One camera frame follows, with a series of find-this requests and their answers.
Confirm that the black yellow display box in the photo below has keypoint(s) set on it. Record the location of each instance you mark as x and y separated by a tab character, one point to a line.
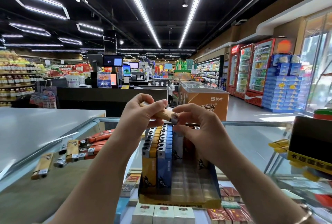
311	138

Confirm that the red drink fridge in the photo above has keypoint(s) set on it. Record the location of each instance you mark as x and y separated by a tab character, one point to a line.
261	72
233	70
244	71

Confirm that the grocery rack with bottles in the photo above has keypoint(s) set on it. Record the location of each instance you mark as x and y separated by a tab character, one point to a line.
20	76

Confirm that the brown cardboard carton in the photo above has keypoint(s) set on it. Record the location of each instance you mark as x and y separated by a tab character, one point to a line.
215	104

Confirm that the pile of yellow red lighters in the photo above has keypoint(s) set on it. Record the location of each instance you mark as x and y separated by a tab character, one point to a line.
98	137

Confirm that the glass display case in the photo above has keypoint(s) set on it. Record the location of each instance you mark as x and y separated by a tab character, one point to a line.
254	143

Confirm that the black checkout counter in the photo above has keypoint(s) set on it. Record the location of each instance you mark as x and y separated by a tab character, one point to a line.
93	99

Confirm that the hanging plastic bags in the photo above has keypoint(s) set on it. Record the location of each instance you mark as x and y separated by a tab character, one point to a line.
44	98

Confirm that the stack of blue cartons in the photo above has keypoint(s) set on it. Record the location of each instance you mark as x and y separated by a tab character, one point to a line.
282	87

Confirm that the row of cigarette packs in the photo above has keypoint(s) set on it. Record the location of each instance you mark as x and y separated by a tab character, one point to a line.
163	215

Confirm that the grey white patterned lighter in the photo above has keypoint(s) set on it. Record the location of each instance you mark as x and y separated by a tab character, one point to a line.
178	146

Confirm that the red green container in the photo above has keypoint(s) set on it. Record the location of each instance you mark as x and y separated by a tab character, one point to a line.
324	113

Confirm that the long ceiling light strip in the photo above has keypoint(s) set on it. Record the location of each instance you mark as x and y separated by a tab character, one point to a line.
193	9
140	9

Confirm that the person's right hand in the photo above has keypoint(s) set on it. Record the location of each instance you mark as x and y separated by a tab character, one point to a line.
205	133

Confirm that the blue poster screen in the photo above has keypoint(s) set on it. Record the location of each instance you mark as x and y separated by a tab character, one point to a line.
103	80

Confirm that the tan patterned lighter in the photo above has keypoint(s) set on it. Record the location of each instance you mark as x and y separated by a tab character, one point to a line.
167	114

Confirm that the person's left hand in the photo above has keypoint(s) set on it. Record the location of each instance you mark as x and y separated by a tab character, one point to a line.
135	120

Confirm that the person's left forearm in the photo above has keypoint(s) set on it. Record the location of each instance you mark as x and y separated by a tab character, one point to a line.
93	187

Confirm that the glass entrance doors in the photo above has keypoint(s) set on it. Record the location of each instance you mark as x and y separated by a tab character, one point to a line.
320	63

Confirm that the black checkout monitor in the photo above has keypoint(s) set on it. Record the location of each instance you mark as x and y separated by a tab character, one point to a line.
112	60

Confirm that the open refrigerated chiller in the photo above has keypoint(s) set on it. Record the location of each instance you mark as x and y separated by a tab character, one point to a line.
209	72

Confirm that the orange round sign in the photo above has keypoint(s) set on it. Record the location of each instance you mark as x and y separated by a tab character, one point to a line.
285	46

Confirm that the row of yellow lighters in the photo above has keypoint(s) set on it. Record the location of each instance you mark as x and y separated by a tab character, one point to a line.
149	172

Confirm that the blue yellow lighter display box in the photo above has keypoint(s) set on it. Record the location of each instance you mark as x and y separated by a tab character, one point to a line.
192	187

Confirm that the small checkout screen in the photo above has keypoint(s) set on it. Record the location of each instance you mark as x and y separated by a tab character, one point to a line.
127	70

